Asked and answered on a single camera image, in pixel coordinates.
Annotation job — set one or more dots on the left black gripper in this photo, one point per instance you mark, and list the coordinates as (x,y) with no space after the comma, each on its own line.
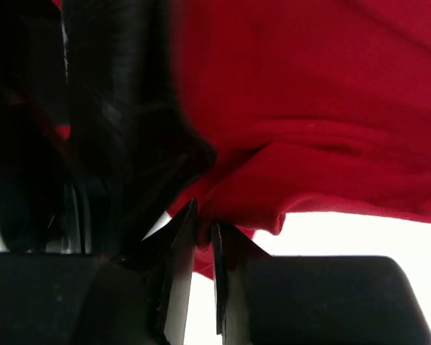
(91,130)

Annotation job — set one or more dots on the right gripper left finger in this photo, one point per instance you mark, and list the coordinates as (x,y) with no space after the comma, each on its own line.
(152,289)

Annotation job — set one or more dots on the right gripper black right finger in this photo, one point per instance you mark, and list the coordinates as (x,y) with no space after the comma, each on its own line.
(231,247)

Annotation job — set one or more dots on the red t shirt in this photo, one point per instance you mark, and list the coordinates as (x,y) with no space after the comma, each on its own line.
(308,105)

